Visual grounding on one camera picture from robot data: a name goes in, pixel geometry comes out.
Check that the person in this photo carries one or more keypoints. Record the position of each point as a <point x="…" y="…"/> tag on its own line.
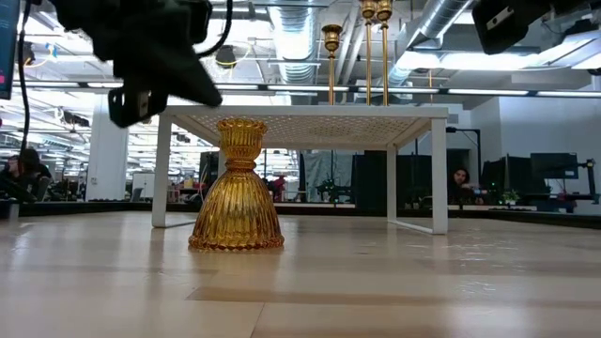
<point x="460" y="183"/>
<point x="26" y="173"/>

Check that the white building column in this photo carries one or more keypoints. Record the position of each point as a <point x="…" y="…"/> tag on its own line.
<point x="107" y="155"/>

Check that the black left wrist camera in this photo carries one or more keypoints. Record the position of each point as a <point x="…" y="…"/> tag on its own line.
<point x="197" y="21"/>

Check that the silver ventilation duct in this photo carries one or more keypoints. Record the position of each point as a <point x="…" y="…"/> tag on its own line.
<point x="436" y="19"/>
<point x="295" y="37"/>

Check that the black office monitor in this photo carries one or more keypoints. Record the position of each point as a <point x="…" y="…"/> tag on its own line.
<point x="504" y="176"/>

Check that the dark office monitor on arm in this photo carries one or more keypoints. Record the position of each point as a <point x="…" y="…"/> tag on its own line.
<point x="554" y="165"/>

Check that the small green desk plant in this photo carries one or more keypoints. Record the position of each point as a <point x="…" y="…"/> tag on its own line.
<point x="510" y="196"/>

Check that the amber ribbed glass candle holder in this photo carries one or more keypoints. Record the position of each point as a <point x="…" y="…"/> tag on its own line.
<point x="237" y="202"/>

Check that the tall brass candlestick holder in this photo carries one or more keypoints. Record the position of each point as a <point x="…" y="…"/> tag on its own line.
<point x="368" y="56"/>

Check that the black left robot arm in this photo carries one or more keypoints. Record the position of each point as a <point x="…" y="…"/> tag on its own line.
<point x="70" y="11"/>

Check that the short brass candlestick holder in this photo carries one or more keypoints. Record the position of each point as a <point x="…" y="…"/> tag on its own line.
<point x="332" y="37"/>

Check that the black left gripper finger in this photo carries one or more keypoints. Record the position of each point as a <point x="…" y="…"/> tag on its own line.
<point x="188" y="80"/>

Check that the computer monitor with blue screen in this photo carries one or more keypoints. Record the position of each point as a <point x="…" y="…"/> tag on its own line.
<point x="7" y="47"/>

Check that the long ceiling light strip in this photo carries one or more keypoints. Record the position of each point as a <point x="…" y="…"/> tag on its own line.
<point x="488" y="92"/>

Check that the white perforated metal shelf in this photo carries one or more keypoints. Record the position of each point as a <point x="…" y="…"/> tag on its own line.
<point x="305" y="111"/>

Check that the black aluminium table frame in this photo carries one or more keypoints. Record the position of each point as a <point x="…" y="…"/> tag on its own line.
<point x="94" y="208"/>

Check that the medium brass candlestick holder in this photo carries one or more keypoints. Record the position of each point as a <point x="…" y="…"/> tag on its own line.
<point x="385" y="56"/>

